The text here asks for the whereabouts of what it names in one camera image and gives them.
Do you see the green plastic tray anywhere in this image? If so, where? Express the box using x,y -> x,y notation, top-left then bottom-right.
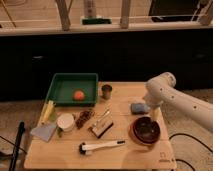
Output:
46,73 -> 98,106

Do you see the dark red bowl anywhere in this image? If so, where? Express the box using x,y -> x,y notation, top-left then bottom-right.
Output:
129,117 -> 161,146

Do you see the brown pine cone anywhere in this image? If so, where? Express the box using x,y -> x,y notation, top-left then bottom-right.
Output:
76,110 -> 95,129

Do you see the wooden post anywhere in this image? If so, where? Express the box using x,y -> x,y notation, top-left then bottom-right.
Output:
120,0 -> 131,29
55,0 -> 70,31

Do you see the wooden post left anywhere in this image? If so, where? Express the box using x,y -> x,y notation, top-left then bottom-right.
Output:
55,0 -> 70,31

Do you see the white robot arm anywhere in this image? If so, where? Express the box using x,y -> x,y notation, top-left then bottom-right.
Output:
144,72 -> 213,133

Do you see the green base white stand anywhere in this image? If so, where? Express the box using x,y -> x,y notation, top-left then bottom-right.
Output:
81,0 -> 113,26

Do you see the white round container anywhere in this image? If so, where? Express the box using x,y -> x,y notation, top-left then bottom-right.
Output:
57,113 -> 75,132

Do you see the small metal cup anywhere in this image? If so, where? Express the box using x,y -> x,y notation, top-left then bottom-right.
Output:
101,84 -> 112,100

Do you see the black floor cable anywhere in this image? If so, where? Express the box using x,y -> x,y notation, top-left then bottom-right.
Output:
168,132 -> 213,171

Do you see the blue-grey sponge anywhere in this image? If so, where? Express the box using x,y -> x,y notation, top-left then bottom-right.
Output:
131,103 -> 150,114

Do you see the white dish brush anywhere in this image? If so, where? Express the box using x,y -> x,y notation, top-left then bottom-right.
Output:
79,140 -> 125,155

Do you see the wooden block brush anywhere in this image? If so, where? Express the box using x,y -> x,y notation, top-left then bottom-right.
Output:
89,121 -> 114,139

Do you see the grey folded cloth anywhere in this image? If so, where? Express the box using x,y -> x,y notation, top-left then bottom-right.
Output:
31,122 -> 57,142

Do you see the orange ball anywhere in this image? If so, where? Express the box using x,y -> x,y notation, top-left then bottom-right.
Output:
73,90 -> 85,101

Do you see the black pole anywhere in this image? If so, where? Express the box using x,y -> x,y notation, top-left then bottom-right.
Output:
9,122 -> 25,171

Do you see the wooden post right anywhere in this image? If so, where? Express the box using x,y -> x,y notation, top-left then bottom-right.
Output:
120,0 -> 131,29

